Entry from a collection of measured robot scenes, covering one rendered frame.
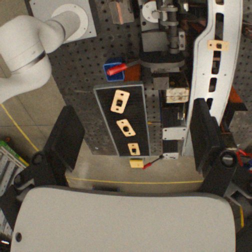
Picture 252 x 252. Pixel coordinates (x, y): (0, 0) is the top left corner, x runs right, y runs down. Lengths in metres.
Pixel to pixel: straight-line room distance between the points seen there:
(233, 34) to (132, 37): 0.50
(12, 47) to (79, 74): 0.66
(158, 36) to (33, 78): 0.33
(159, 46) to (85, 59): 0.64
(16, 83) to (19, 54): 0.08
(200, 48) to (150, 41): 0.24
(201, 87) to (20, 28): 0.63
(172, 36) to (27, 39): 0.34
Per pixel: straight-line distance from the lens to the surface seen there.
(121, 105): 0.47
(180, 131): 0.66
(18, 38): 0.44
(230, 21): 0.60
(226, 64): 0.65
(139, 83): 0.43
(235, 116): 0.81
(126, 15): 0.45
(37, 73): 0.46
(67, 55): 0.99
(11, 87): 0.42
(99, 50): 0.92
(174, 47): 0.37
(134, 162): 0.76
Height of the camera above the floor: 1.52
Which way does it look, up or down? 41 degrees down
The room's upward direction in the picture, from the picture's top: 172 degrees counter-clockwise
